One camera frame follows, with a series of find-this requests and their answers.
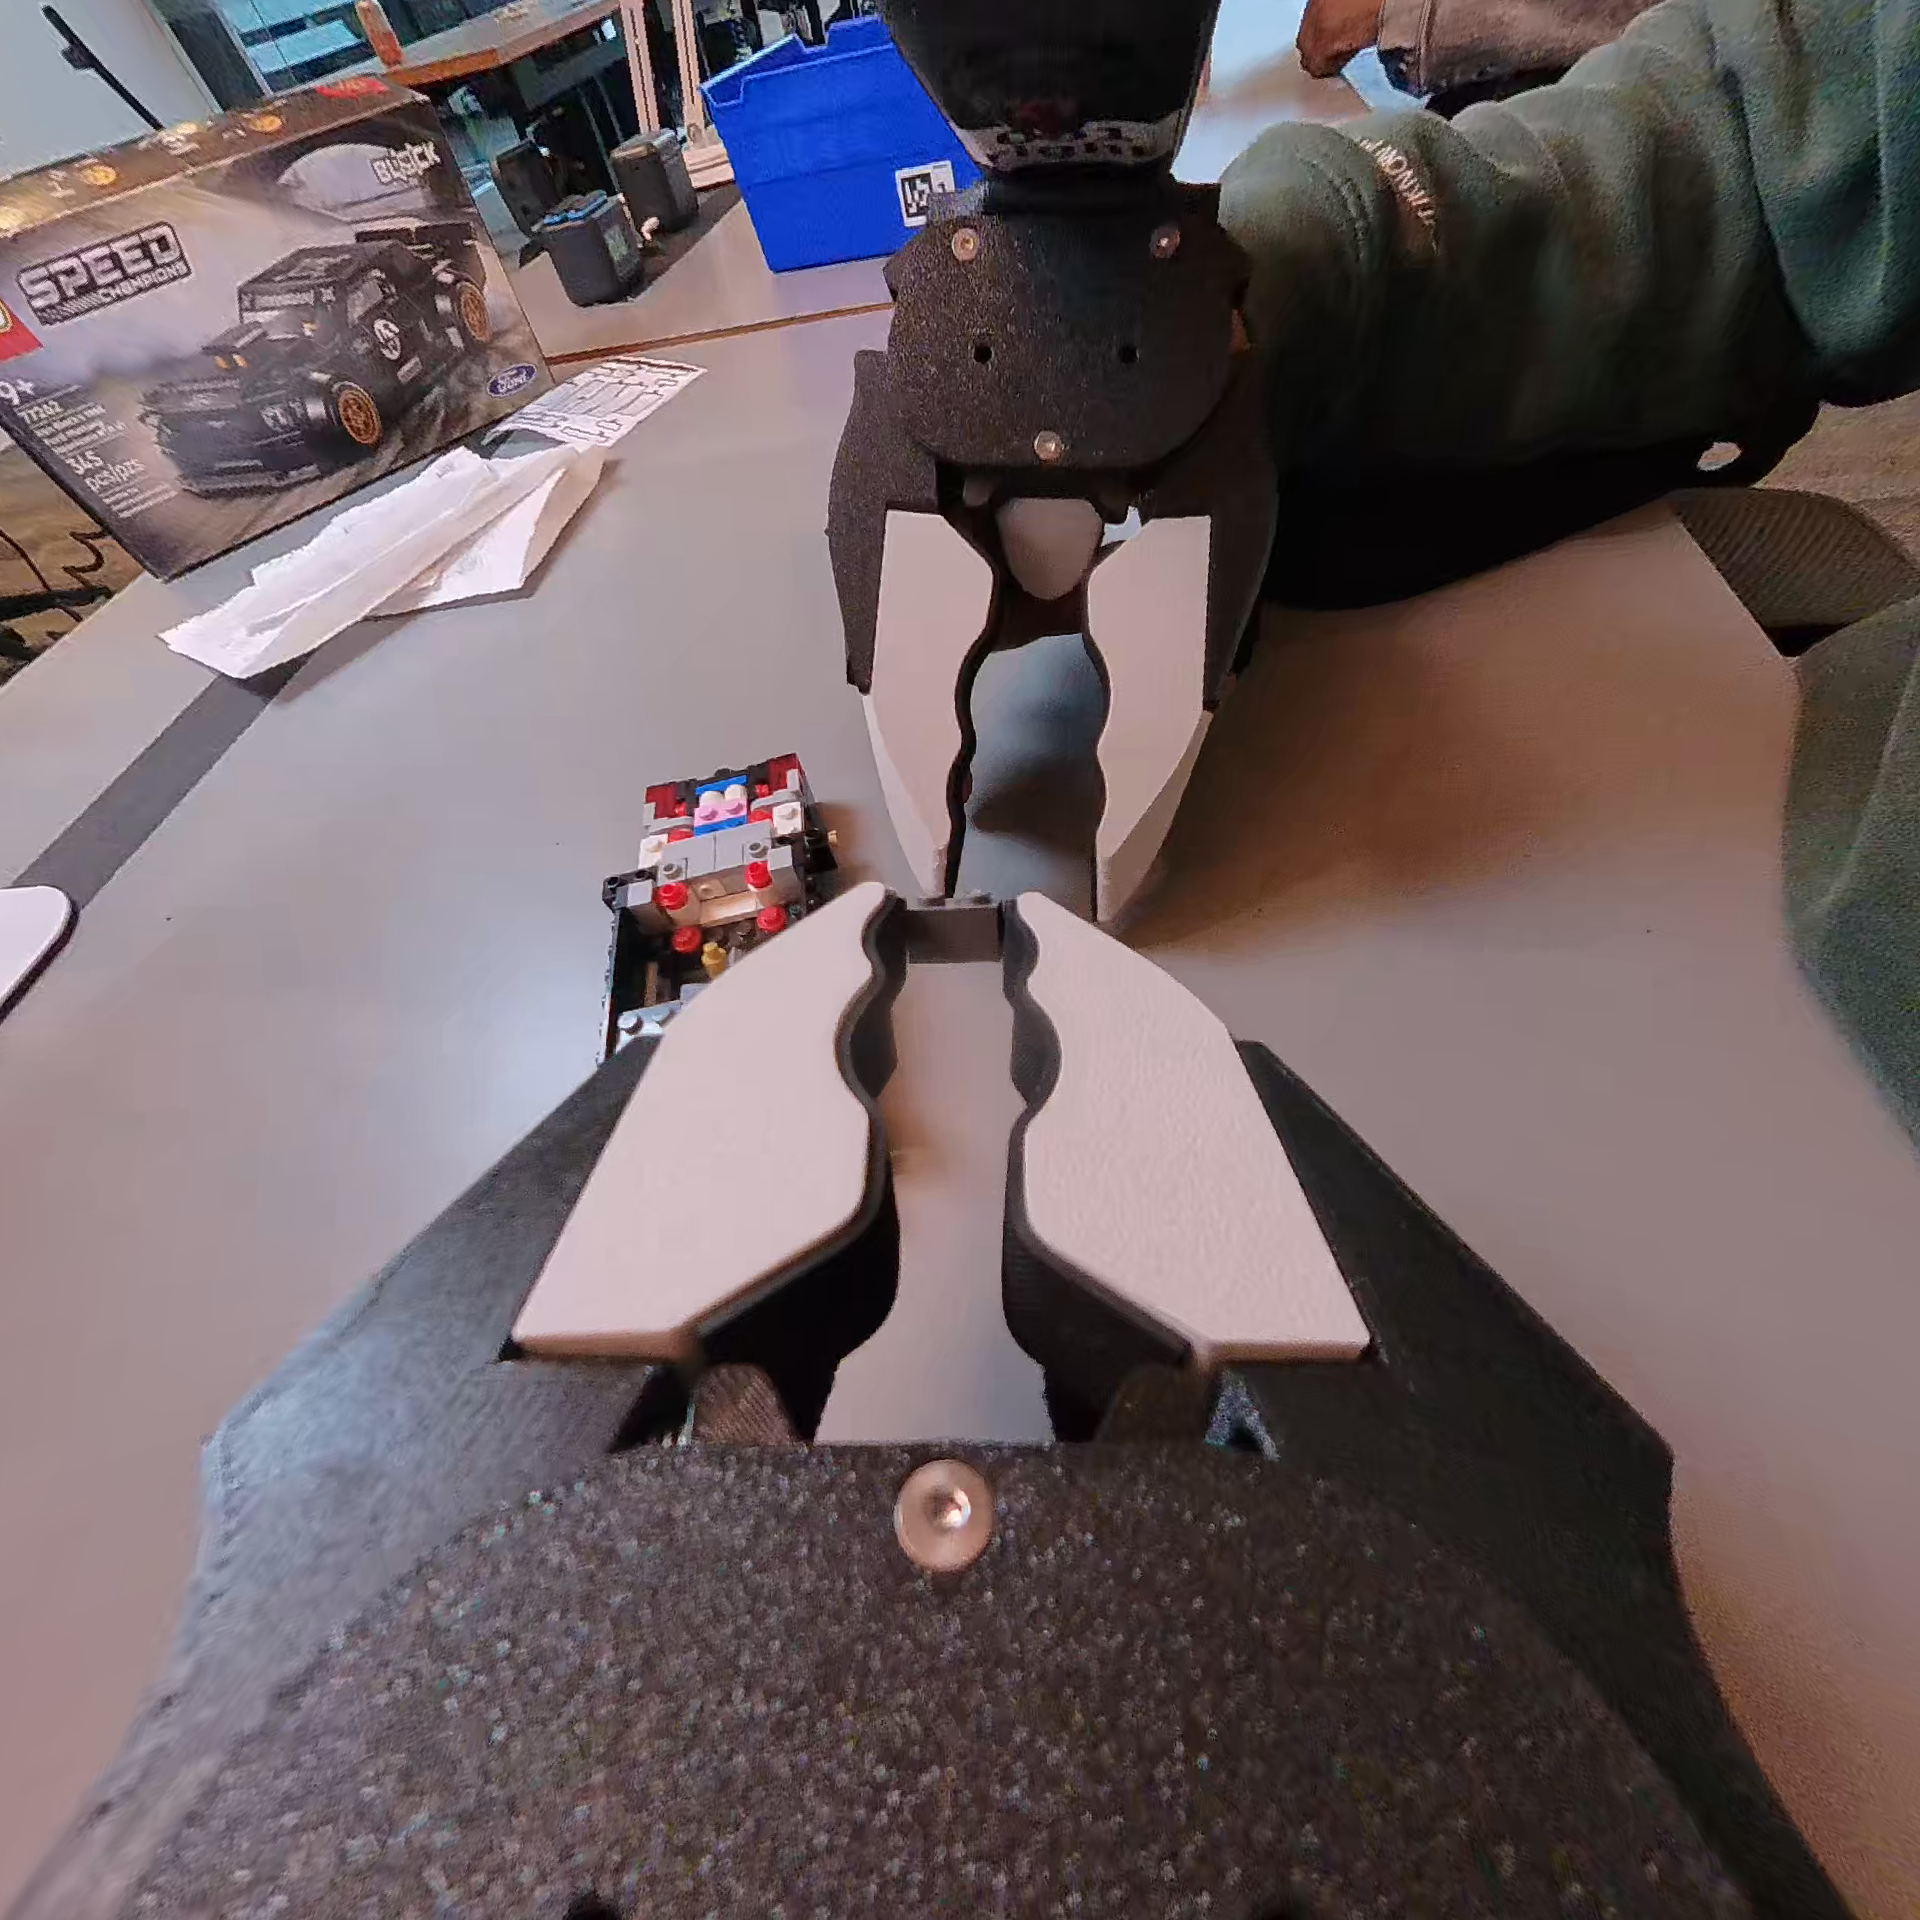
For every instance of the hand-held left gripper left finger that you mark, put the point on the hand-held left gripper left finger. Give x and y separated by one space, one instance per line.
704 1187

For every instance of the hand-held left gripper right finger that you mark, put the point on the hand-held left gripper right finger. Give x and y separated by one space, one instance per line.
1187 1187

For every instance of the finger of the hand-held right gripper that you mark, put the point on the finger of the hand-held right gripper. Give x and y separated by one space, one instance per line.
1156 691
919 677

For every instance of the small grey lego piece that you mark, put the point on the small grey lego piece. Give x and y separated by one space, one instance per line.
954 925

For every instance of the partly built lego car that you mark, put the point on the partly built lego car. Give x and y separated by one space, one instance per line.
720 855

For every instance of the person's right forearm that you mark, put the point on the person's right forearm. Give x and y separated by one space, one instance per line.
1559 302

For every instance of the lego set box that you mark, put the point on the lego set box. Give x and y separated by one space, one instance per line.
270 333

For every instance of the blue bin with white label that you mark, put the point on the blue bin with white label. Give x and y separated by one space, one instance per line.
827 150

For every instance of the printed white sheet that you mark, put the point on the printed white sheet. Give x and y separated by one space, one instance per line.
600 396

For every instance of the small black box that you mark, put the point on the small black box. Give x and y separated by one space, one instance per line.
592 250
655 181

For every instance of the white paper bags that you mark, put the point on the white paper bags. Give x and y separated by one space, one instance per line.
391 556

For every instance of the white book stand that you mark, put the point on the white book stand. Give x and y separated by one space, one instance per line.
25 946

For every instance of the person's green sweatshirt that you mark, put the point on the person's green sweatshirt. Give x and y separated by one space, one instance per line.
1875 872

